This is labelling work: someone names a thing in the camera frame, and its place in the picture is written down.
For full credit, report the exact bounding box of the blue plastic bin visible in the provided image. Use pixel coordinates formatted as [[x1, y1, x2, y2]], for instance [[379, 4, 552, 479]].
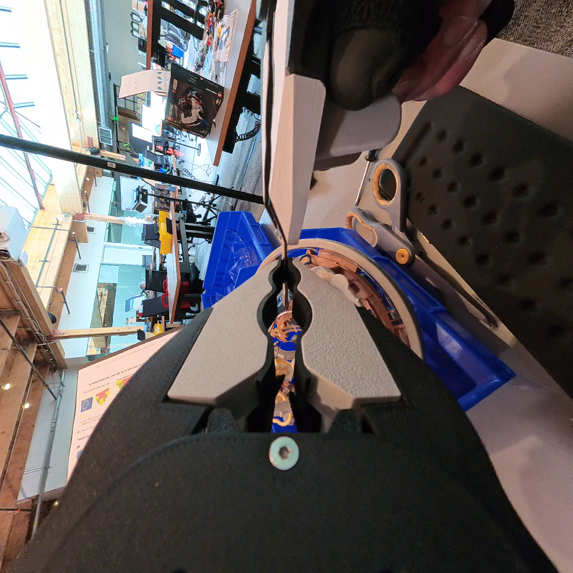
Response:
[[286, 227, 516, 412], [201, 210, 270, 310]]

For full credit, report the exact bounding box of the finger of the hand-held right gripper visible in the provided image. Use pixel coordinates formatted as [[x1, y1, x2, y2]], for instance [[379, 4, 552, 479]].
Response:
[[261, 0, 327, 249]]

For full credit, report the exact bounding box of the black perforated mat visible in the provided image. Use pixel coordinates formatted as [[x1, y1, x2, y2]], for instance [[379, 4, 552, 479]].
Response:
[[393, 84, 573, 395]]

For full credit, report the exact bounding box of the black pole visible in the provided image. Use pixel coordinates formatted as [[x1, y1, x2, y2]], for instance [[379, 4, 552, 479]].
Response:
[[0, 133, 266, 205]]

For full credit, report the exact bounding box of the black toy car box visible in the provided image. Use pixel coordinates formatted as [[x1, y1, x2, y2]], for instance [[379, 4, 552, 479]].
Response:
[[161, 63, 225, 138]]

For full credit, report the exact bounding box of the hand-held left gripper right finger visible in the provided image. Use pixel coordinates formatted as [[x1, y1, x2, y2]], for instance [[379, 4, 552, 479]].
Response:
[[291, 257, 403, 420]]

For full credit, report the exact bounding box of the clear plastic dome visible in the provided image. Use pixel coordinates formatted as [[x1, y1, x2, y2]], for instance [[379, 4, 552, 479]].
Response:
[[223, 227, 266, 279]]

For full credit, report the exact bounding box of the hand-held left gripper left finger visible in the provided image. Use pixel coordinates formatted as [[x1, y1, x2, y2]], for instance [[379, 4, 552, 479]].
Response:
[[166, 261, 283, 407]]

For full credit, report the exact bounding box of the person's right hand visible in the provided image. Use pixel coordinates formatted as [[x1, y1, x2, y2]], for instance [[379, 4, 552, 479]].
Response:
[[393, 0, 489, 104]]

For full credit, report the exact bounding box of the colourful plastic maze ball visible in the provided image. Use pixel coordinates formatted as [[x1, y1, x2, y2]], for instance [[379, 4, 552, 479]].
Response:
[[256, 238, 424, 431]]

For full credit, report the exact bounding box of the yellow bin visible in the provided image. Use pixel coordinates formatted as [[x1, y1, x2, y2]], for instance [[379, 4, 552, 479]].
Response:
[[158, 210, 174, 254]]

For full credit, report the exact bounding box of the white standing card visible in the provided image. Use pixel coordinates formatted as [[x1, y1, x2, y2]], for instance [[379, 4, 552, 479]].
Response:
[[118, 68, 172, 98]]

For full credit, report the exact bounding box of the printed instruction board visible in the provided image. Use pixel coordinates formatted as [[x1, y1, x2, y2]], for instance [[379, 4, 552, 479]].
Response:
[[66, 330, 185, 483]]

